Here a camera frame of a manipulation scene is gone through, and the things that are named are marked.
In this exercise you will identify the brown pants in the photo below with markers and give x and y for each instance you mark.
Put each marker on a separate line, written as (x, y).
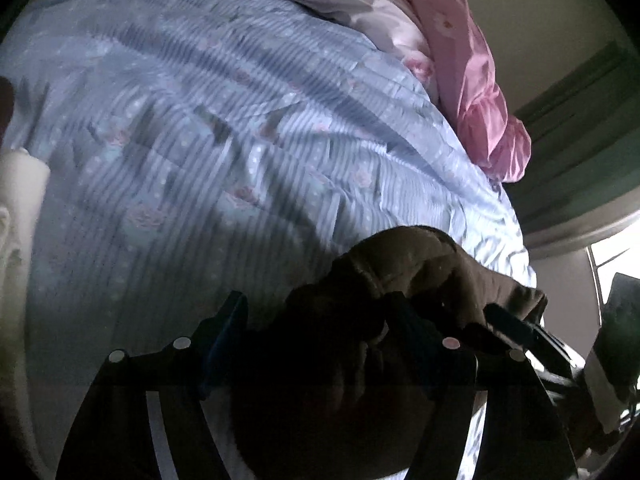
(380, 285)

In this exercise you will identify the pale pink floral quilt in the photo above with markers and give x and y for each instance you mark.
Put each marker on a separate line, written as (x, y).
(340, 5)

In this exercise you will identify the bright window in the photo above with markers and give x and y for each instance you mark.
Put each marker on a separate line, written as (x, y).
(612, 255)

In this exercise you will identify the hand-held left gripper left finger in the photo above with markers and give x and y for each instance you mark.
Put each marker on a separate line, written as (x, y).
(226, 332)

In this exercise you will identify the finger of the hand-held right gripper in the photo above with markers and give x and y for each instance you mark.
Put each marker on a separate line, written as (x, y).
(515, 329)

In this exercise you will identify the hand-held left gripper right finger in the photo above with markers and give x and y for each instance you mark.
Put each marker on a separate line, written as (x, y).
(411, 334)

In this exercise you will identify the blue striped floral bed sheet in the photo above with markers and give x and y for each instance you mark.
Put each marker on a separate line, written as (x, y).
(200, 160)

